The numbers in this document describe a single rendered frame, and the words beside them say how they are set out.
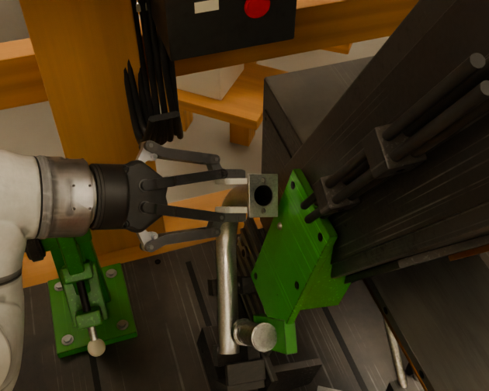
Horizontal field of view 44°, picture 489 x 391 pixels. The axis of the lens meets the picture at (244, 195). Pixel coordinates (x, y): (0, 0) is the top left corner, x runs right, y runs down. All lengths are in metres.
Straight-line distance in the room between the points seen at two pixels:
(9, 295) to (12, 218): 0.09
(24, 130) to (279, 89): 2.10
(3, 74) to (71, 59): 0.15
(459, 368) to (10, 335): 0.51
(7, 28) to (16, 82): 2.66
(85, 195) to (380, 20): 0.68
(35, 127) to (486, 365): 2.43
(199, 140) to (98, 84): 1.81
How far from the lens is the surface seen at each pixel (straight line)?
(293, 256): 0.77
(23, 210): 0.65
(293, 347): 0.82
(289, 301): 0.79
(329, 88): 0.94
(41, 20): 0.86
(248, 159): 2.61
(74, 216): 0.66
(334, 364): 1.03
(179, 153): 0.73
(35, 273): 1.20
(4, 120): 3.01
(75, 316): 0.98
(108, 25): 0.88
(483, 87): 0.36
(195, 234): 0.74
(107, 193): 0.67
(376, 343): 1.06
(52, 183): 0.65
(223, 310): 0.90
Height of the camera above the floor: 1.80
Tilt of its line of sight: 47 degrees down
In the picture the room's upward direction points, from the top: straight up
